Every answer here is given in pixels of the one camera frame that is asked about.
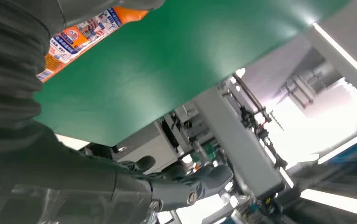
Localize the green table mat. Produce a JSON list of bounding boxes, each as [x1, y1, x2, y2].
[[33, 0, 352, 147]]

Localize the grey machine with column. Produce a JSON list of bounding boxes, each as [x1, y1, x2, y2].
[[112, 86, 285, 202]]

